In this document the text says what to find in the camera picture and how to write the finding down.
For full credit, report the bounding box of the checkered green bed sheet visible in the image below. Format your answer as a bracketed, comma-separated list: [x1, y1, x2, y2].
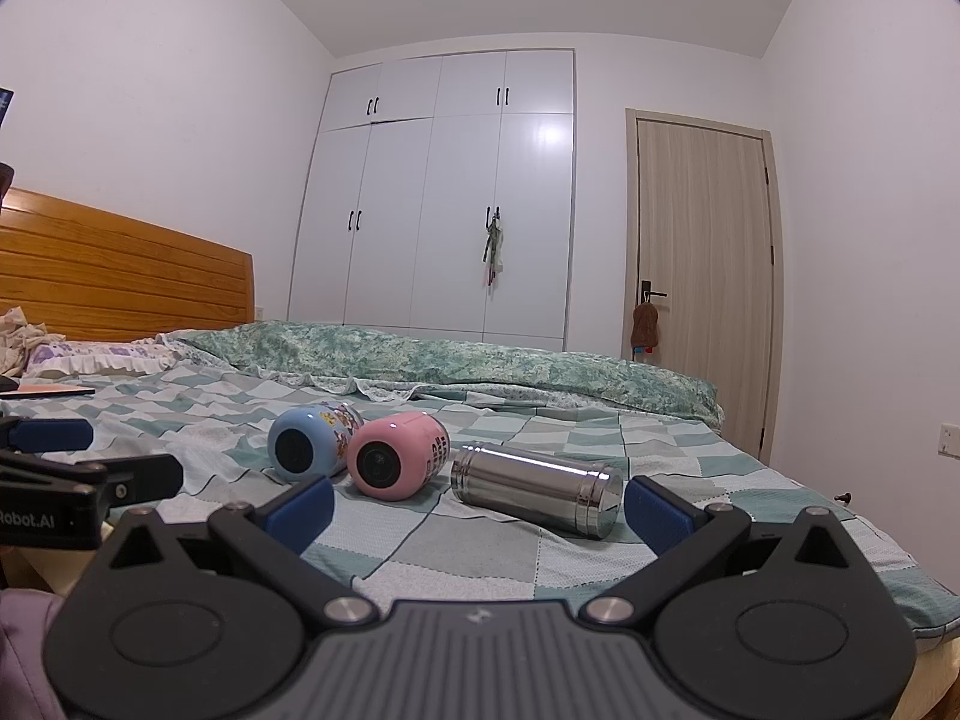
[0, 358, 960, 636]

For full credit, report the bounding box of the brown plush toy on handle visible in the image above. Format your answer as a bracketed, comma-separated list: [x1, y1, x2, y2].
[630, 301, 661, 353]

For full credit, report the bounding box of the wooden headboard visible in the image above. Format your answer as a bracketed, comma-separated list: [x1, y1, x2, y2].
[2, 188, 256, 341]

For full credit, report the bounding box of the crumpled cloth at headboard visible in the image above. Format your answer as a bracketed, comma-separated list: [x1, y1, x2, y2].
[0, 307, 65, 377]

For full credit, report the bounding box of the blue cartoon cup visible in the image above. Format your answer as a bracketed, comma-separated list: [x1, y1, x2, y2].
[267, 401, 364, 483]

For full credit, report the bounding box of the stainless steel thermos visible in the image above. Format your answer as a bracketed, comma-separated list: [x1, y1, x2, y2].
[451, 444, 625, 539]

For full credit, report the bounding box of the green floral quilt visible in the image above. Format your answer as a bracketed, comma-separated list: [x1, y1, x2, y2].
[158, 320, 724, 429]

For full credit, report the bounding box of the white wardrobe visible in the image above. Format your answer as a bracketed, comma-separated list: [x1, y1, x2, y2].
[288, 49, 576, 351]

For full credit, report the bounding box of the wooden door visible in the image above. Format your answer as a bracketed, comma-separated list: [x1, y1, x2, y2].
[623, 109, 784, 461]

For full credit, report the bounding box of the wall socket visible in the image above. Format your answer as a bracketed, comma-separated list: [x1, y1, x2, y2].
[937, 422, 960, 458]

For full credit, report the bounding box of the black door handle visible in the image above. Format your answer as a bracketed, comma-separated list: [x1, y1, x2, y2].
[640, 280, 667, 304]

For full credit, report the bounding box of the floral pillow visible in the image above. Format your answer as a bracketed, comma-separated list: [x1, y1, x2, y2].
[25, 341, 178, 379]

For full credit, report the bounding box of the pink cup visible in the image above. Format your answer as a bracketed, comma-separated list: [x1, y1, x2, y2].
[347, 411, 451, 500]

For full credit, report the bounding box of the hanging ornament on wardrobe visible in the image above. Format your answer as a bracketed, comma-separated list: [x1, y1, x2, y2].
[482, 206, 503, 288]

